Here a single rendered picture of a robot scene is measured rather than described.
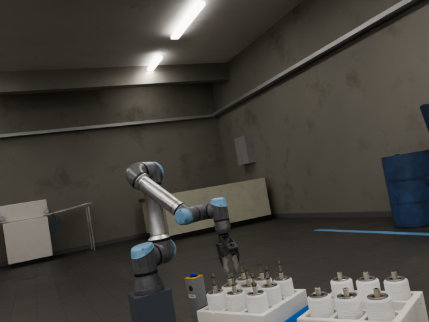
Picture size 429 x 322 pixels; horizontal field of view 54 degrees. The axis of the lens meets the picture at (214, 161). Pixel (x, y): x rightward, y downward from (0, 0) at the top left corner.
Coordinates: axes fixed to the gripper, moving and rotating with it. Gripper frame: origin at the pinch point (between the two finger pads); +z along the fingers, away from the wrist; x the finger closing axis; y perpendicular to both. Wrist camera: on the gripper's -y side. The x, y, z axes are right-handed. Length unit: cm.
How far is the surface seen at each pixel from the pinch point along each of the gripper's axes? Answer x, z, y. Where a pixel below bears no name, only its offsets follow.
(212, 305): 9.9, 14.2, 7.1
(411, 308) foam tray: -51, 17, -54
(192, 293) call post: 15.2, 10.9, 24.8
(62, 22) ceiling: 58, -297, 392
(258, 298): -6.0, 10.8, -13.8
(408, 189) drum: -252, -5, 169
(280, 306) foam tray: -16.1, 17.3, -12.0
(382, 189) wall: -301, -2, 274
